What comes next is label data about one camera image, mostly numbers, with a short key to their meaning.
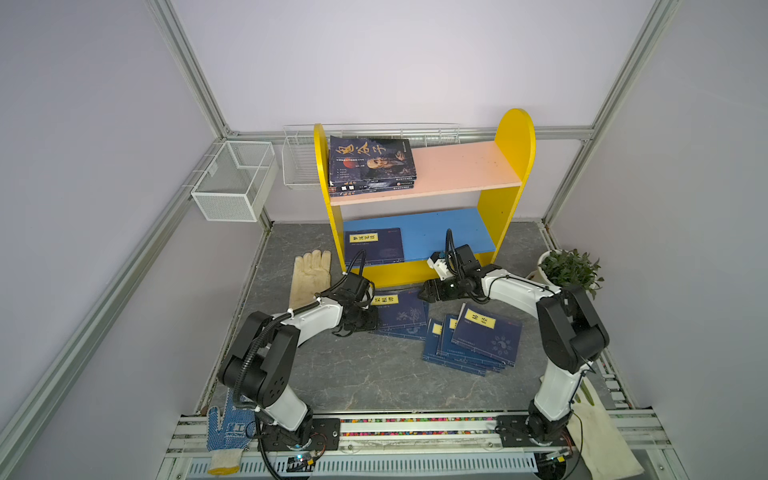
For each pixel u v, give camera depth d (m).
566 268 0.85
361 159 0.72
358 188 0.71
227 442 0.72
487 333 0.88
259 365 0.45
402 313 0.93
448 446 0.73
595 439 0.73
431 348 0.89
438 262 0.87
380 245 0.94
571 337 0.49
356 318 0.77
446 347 0.87
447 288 0.83
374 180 0.69
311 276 1.04
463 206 1.22
